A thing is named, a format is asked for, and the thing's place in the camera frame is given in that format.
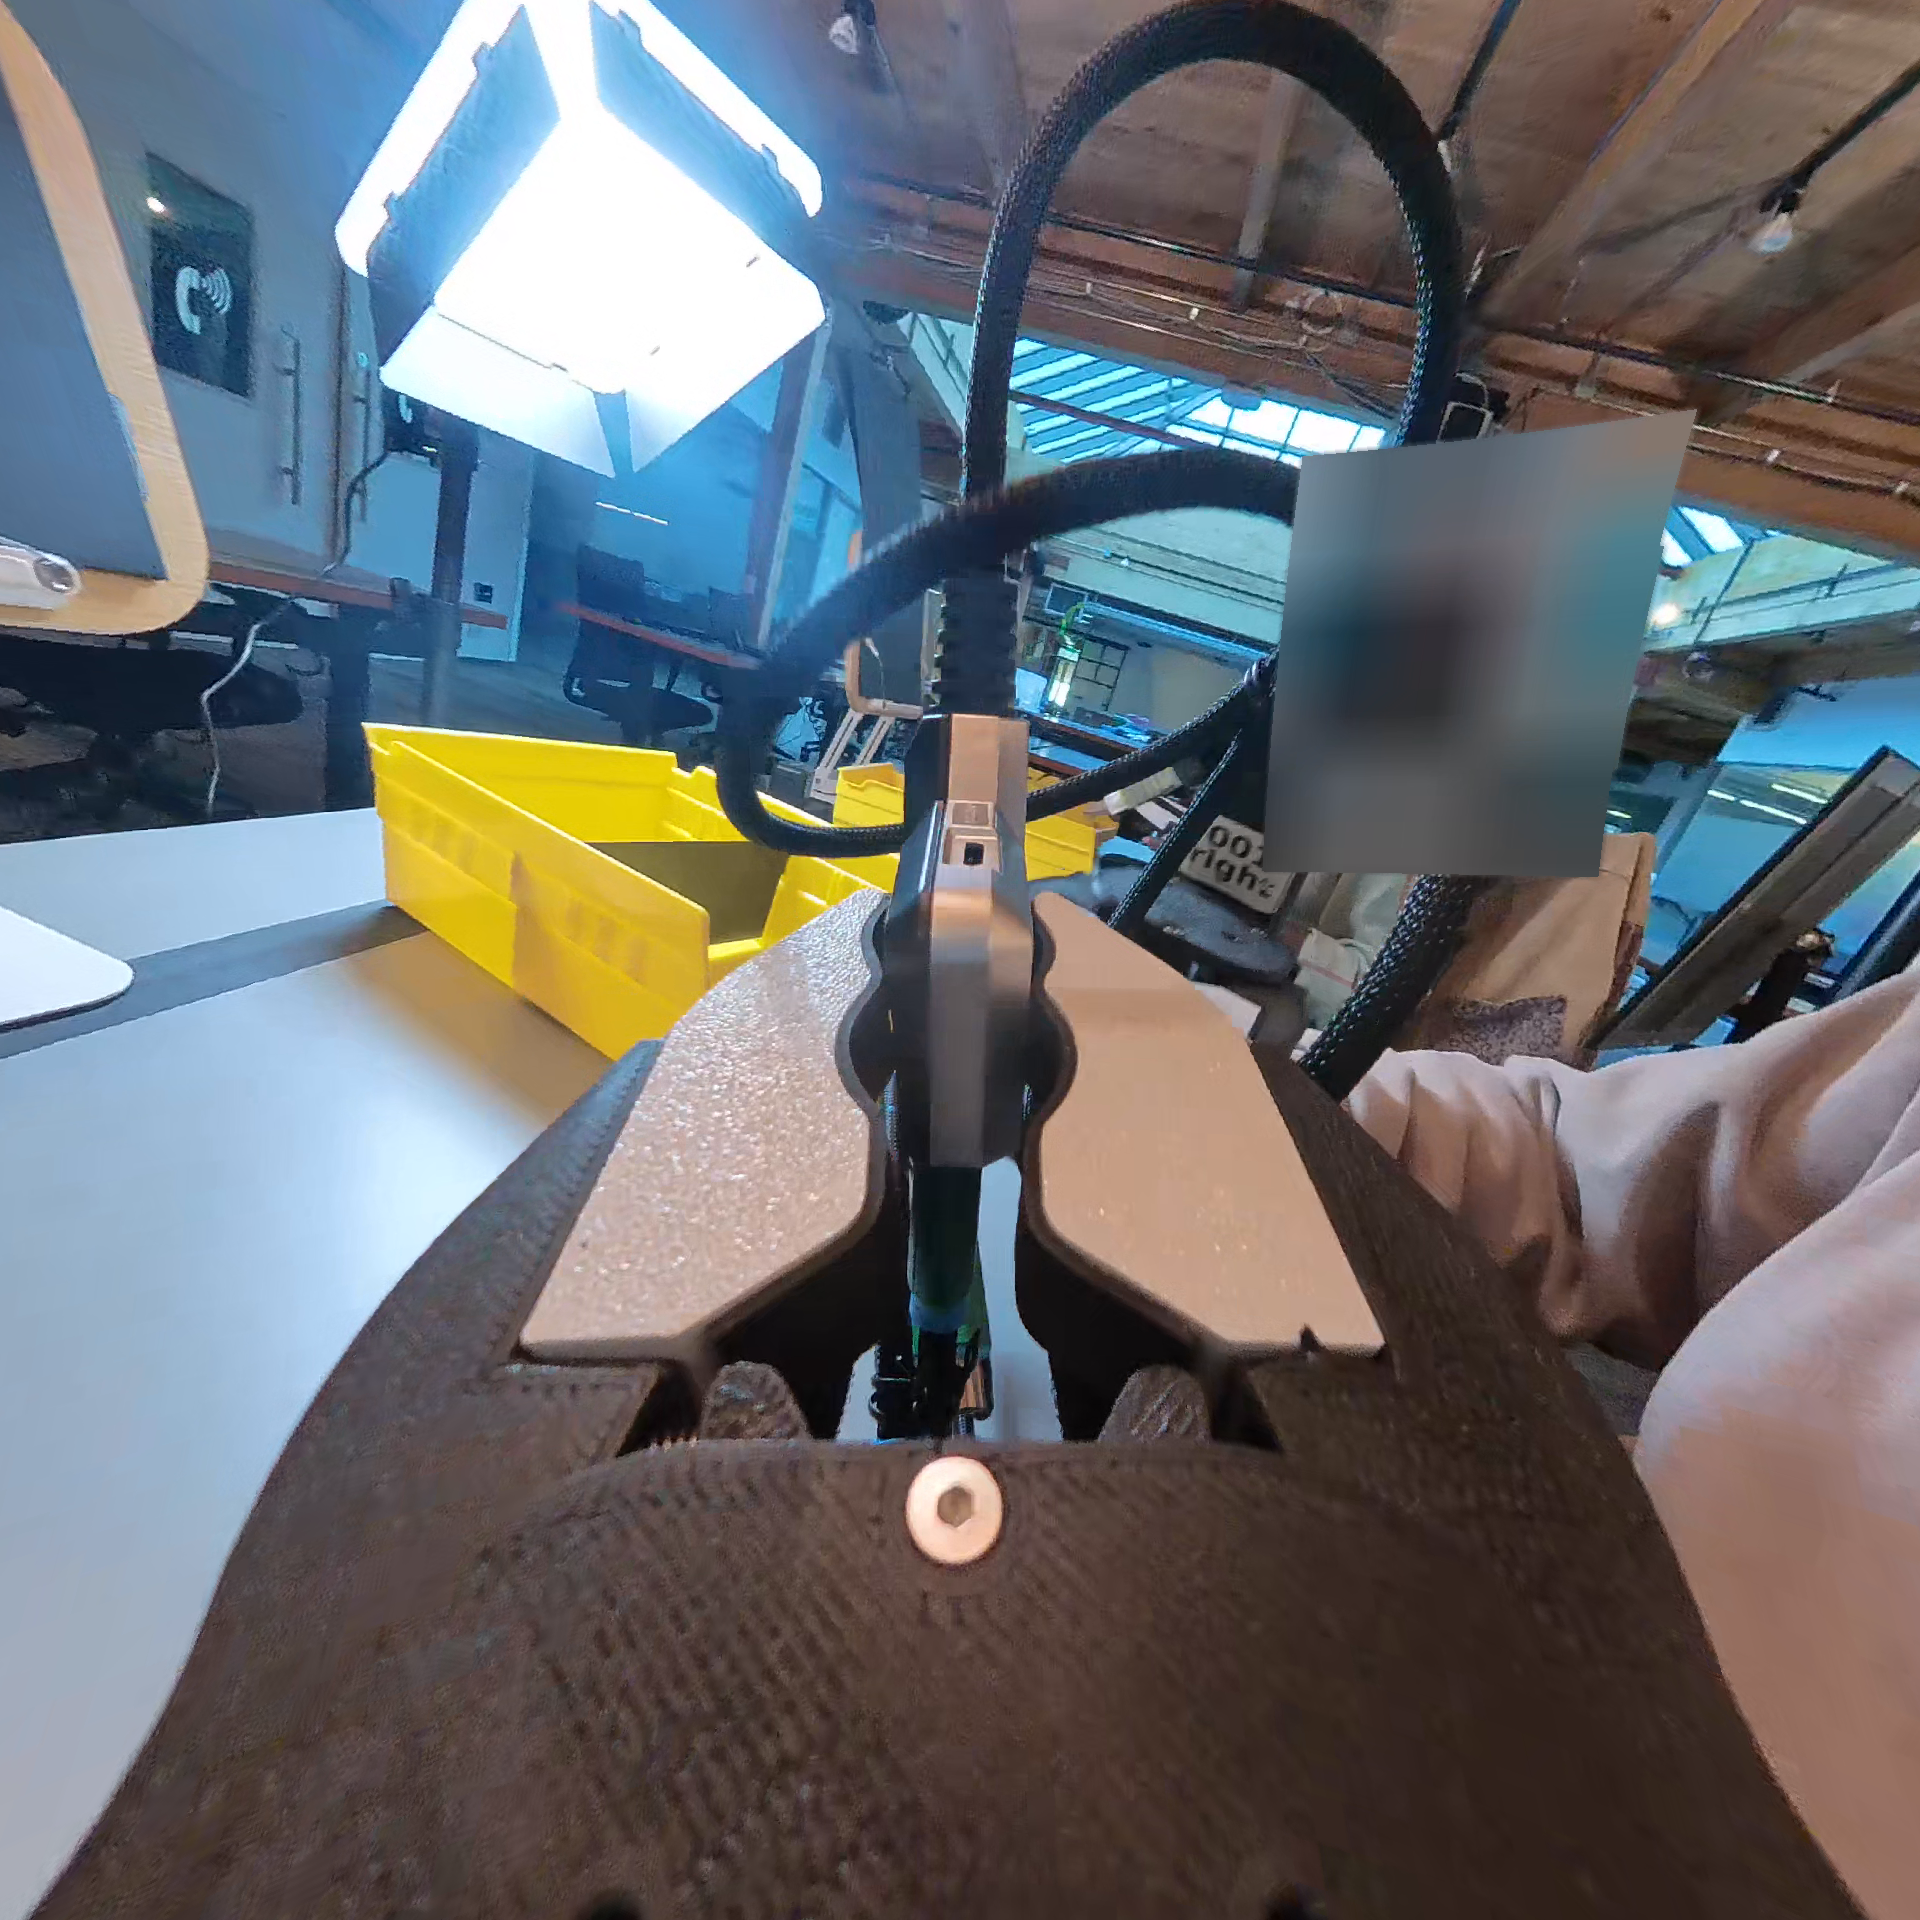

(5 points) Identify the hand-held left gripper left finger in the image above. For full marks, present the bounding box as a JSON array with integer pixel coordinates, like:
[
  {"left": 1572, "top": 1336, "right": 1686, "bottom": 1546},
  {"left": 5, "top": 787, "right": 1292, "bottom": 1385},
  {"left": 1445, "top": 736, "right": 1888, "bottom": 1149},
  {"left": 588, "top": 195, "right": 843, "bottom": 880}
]
[{"left": 519, "top": 888, "right": 904, "bottom": 1433}]

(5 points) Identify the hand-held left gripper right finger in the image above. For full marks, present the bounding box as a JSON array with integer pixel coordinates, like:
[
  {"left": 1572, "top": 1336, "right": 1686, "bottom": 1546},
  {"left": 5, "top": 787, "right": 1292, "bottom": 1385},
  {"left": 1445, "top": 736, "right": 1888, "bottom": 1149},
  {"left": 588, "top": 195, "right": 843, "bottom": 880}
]
[{"left": 1017, "top": 891, "right": 1390, "bottom": 1440}]

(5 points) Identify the yellow plastic bin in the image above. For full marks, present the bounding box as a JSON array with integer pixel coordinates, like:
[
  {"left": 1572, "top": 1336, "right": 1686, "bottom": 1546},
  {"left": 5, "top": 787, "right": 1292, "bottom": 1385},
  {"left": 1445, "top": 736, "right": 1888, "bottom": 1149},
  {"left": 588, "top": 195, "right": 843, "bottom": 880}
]
[
  {"left": 363, "top": 722, "right": 902, "bottom": 1065},
  {"left": 831, "top": 762, "right": 1120, "bottom": 880}
]

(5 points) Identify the thick braided cable sleeve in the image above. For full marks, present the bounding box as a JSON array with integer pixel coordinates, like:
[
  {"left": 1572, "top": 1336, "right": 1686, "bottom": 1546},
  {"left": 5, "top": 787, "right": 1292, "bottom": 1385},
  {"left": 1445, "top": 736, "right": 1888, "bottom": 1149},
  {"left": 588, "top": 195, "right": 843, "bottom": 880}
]
[{"left": 711, "top": 0, "right": 1494, "bottom": 1104}]

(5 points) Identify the person's right forearm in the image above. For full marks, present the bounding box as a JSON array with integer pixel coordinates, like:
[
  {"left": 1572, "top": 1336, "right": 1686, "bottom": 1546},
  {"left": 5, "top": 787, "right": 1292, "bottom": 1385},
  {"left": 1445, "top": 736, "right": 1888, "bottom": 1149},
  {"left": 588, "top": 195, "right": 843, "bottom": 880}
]
[{"left": 1342, "top": 961, "right": 1920, "bottom": 1373}]

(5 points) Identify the tan jacket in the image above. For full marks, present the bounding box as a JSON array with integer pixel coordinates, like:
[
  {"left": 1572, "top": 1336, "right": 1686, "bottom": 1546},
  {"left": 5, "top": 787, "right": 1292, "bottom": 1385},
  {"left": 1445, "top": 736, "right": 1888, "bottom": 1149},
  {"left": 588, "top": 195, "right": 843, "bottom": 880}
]
[{"left": 1409, "top": 832, "right": 1660, "bottom": 1059}]

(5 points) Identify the black office chair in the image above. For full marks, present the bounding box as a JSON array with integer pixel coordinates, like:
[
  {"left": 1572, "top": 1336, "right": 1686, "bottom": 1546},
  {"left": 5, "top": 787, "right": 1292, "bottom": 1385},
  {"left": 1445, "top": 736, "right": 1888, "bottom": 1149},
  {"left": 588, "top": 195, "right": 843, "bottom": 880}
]
[{"left": 563, "top": 545, "right": 707, "bottom": 745}]

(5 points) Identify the white stand base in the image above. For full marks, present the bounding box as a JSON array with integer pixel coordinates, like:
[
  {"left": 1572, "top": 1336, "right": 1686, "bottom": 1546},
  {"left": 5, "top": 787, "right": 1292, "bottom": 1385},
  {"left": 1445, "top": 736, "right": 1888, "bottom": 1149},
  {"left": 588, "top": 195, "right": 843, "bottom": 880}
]
[{"left": 0, "top": 901, "right": 136, "bottom": 1028}]

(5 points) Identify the bright studio light panel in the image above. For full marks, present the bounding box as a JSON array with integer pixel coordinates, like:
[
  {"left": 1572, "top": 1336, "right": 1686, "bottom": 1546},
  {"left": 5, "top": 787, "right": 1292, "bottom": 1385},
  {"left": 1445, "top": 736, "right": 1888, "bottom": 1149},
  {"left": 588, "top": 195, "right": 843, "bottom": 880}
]
[{"left": 333, "top": 0, "right": 830, "bottom": 482}]

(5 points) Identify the dark wall sign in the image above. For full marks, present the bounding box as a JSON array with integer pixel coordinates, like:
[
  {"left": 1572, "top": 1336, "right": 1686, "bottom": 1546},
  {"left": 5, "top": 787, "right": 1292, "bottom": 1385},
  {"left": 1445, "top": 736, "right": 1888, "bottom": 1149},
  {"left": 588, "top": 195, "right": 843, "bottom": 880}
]
[{"left": 145, "top": 154, "right": 256, "bottom": 400}]

